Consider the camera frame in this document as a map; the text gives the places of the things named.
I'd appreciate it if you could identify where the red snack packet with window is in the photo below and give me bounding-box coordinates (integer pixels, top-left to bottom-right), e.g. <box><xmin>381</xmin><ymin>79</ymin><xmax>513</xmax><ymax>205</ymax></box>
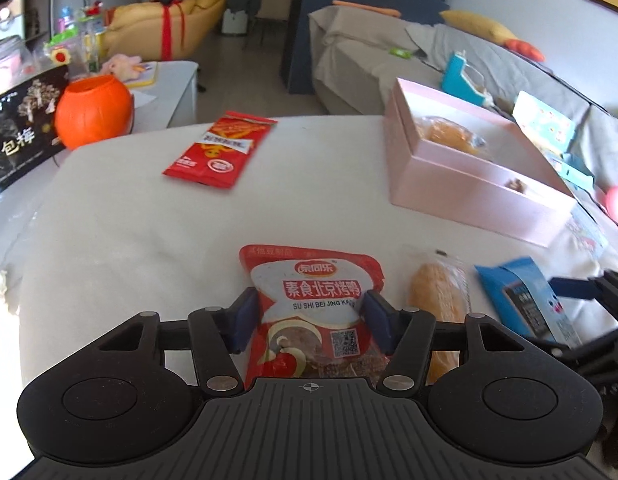
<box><xmin>239</xmin><ymin>245</ymin><xmax>392</xmax><ymax>391</ymax></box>

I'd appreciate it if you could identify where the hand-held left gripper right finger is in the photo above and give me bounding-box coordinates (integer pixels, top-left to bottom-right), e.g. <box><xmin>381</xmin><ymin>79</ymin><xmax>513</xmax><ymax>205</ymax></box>
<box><xmin>364</xmin><ymin>289</ymin><xmax>527</xmax><ymax>396</ymax></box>

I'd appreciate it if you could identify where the clear bottle with red decoration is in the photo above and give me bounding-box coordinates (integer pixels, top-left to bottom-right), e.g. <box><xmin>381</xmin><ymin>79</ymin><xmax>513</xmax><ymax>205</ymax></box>
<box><xmin>79</xmin><ymin>0</ymin><xmax>107</xmax><ymax>73</ymax></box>

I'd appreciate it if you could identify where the colourful cartoon box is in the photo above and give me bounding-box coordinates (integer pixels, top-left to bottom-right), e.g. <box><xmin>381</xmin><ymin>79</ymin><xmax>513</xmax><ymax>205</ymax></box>
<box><xmin>513</xmin><ymin>91</ymin><xmax>577</xmax><ymax>153</ymax></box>

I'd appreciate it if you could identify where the wooden chair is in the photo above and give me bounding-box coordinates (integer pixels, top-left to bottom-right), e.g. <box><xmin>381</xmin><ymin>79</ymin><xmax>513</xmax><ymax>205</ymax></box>
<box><xmin>254</xmin><ymin>0</ymin><xmax>294</xmax><ymax>51</ymax></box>

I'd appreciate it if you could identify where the long orange carrot pillow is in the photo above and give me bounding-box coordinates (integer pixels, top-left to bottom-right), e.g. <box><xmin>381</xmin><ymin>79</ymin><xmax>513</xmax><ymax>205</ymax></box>
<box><xmin>332</xmin><ymin>0</ymin><xmax>402</xmax><ymax>17</ymax></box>

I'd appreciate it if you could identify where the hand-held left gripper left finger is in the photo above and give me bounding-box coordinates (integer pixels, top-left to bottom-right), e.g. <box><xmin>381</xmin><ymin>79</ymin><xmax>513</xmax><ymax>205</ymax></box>
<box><xmin>96</xmin><ymin>286</ymin><xmax>260</xmax><ymax>396</ymax></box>

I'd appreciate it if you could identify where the clear plastic jar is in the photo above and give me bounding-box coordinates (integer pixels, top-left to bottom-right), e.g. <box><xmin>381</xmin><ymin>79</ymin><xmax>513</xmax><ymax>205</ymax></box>
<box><xmin>0</xmin><ymin>35</ymin><xmax>34</xmax><ymax>96</ymax></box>

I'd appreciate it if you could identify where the grey covered sofa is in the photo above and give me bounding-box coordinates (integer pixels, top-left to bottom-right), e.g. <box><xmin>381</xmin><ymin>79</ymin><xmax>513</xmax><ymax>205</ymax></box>
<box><xmin>309</xmin><ymin>6</ymin><xmax>618</xmax><ymax>246</ymax></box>

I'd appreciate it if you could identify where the yellow sofa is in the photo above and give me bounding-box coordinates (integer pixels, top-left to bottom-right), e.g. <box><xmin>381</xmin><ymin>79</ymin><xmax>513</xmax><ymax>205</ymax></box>
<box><xmin>105</xmin><ymin>0</ymin><xmax>234</xmax><ymax>63</ymax></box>

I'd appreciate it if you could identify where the orange pumpkin bucket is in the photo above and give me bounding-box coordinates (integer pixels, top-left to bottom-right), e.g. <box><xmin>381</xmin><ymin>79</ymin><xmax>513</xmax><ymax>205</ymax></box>
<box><xmin>55</xmin><ymin>75</ymin><xmax>134</xmax><ymax>150</ymax></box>

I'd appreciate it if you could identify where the blue white snack packet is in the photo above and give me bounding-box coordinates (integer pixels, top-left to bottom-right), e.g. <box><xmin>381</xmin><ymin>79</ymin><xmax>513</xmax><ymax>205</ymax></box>
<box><xmin>475</xmin><ymin>257</ymin><xmax>584</xmax><ymax>348</ymax></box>

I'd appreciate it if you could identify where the white side table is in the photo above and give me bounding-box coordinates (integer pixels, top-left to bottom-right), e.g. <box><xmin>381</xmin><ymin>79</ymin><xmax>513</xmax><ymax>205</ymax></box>
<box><xmin>124</xmin><ymin>60</ymin><xmax>200</xmax><ymax>133</ymax></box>

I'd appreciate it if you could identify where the cartoon printed sheet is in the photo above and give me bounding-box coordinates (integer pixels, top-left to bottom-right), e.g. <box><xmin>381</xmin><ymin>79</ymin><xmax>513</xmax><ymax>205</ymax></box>
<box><xmin>569</xmin><ymin>205</ymin><xmax>610</xmax><ymax>261</ymax></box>

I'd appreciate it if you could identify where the long red snack packet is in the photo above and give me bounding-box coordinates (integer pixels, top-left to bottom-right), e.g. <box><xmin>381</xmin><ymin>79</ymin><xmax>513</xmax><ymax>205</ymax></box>
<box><xmin>162</xmin><ymin>111</ymin><xmax>278</xmax><ymax>190</ymax></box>

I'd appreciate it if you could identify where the yellow pillow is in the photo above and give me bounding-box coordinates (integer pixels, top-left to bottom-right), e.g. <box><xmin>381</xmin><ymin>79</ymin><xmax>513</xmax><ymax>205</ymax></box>
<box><xmin>440</xmin><ymin>9</ymin><xmax>518</xmax><ymax>43</ymax></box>

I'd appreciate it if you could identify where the small teal box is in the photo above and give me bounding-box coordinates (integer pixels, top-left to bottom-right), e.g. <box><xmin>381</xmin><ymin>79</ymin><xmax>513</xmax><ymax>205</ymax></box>
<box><xmin>544</xmin><ymin>152</ymin><xmax>594</xmax><ymax>188</ymax></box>

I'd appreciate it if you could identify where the yellow bordered notebook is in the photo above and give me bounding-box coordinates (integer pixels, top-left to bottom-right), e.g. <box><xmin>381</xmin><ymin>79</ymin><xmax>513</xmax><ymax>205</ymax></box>
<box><xmin>124</xmin><ymin>60</ymin><xmax>160</xmax><ymax>86</ymax></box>

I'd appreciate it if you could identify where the green yellow toy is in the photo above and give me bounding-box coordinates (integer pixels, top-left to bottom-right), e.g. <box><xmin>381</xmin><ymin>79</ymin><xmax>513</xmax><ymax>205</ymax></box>
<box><xmin>44</xmin><ymin>30</ymin><xmax>80</xmax><ymax>66</ymax></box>

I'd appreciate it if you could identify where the black printed snack bag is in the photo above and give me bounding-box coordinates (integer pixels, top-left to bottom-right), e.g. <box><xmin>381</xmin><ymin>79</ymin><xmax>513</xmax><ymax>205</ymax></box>
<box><xmin>0</xmin><ymin>64</ymin><xmax>70</xmax><ymax>196</ymax></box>

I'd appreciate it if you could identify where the pink cardboard box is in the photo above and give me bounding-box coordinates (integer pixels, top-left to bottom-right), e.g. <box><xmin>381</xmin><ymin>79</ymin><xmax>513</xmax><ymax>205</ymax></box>
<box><xmin>386</xmin><ymin>77</ymin><xmax>578</xmax><ymax>248</ymax></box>

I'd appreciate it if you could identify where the white box appliance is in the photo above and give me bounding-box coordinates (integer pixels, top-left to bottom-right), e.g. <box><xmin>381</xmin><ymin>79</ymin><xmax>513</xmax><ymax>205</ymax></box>
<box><xmin>221</xmin><ymin>10</ymin><xmax>250</xmax><ymax>37</ymax></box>

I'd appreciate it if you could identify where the pink plush toy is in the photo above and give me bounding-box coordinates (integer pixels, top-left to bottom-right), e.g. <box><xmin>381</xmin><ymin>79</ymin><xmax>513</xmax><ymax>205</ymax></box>
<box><xmin>100</xmin><ymin>53</ymin><xmax>142</xmax><ymax>81</ymax></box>

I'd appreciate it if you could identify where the bread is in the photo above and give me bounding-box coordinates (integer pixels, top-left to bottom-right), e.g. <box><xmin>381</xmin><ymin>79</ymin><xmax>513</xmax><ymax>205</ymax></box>
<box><xmin>414</xmin><ymin>116</ymin><xmax>487</xmax><ymax>156</ymax></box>
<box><xmin>403</xmin><ymin>245</ymin><xmax>472</xmax><ymax>386</ymax></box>

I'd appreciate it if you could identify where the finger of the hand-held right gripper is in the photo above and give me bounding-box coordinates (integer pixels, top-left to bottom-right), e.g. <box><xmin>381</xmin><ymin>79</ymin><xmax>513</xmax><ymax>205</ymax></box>
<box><xmin>531</xmin><ymin>327</ymin><xmax>618</xmax><ymax>376</ymax></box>
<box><xmin>549</xmin><ymin>269</ymin><xmax>618</xmax><ymax>328</ymax></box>

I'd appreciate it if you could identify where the teal toy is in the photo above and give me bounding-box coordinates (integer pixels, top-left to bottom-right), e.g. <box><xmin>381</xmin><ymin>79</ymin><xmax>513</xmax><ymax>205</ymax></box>
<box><xmin>441</xmin><ymin>50</ymin><xmax>492</xmax><ymax>108</ymax></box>

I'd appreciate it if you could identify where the red ribbon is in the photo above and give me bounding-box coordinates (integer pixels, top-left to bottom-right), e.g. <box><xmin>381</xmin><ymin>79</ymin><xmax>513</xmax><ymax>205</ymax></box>
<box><xmin>159</xmin><ymin>2</ymin><xmax>187</xmax><ymax>58</ymax></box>

